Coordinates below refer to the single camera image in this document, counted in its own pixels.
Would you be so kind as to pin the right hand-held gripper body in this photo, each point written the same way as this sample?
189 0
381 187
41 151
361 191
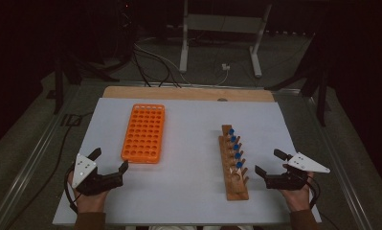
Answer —
302 163

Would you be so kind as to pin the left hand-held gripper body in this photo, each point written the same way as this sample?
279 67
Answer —
83 169

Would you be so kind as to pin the blue-capped test tube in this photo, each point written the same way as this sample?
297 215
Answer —
233 139
239 165
235 147
231 131
238 155

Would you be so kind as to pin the wooden tube rack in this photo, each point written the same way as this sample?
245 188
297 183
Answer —
235 188

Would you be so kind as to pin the orange plastic tube rack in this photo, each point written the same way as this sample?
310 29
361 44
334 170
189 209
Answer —
144 134

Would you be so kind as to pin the person's left hand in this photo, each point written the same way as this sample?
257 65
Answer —
89 202

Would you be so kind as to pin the person's right hand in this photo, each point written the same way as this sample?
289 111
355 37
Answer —
298 199

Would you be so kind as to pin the black tripod stand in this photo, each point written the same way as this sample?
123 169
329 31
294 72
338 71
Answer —
58 89
322 102

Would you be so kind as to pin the white table sheet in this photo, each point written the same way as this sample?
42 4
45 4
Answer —
188 159

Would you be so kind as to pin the white plug adapter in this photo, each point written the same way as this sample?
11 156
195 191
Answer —
225 67

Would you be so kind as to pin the dark equipment tower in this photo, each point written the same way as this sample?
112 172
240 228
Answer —
126 32

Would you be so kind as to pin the white metal stand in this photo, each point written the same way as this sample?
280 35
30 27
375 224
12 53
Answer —
223 24

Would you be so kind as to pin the aluminium frame rail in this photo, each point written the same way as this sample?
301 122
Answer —
211 85
338 166
34 159

